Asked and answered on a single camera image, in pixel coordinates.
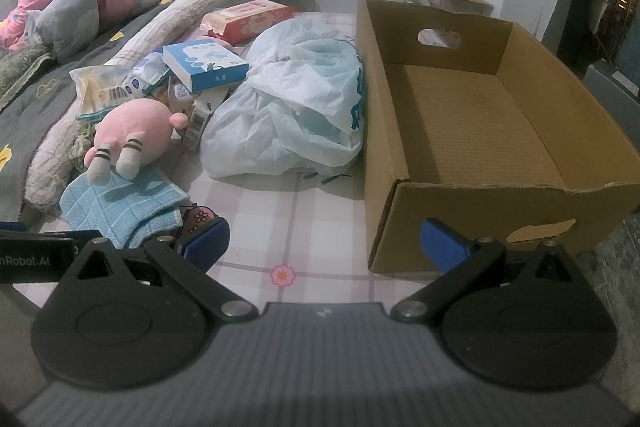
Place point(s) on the clear packaged cloth bag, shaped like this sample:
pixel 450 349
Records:
pixel 99 90

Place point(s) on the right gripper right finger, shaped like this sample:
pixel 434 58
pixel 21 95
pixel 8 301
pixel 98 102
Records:
pixel 462 262

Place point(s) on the large brown cardboard box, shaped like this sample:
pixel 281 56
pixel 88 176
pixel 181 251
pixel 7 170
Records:
pixel 471 121

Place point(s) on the white plastic bag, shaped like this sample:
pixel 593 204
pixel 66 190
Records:
pixel 298 109

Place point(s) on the blue white wipes pack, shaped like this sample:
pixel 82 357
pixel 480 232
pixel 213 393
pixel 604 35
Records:
pixel 147 76

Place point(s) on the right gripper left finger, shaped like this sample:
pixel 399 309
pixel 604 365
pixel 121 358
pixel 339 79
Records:
pixel 186 259

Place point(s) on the pink plush toy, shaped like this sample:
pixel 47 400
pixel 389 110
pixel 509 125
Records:
pixel 131 136

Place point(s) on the red tissue pack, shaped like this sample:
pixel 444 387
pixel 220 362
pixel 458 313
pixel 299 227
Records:
pixel 242 22

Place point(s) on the blue checked towel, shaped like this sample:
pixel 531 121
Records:
pixel 128 213

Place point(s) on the grey bed sheet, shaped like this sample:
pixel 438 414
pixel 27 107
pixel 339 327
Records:
pixel 38 127

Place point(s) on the blue white mask box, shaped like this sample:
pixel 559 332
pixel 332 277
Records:
pixel 204 64

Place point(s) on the white striped rolled blanket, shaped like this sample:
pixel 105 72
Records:
pixel 130 65

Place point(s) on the green patterned blanket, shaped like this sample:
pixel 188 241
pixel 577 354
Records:
pixel 17 69

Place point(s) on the small white carton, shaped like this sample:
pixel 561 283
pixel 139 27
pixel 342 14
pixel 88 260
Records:
pixel 198 107

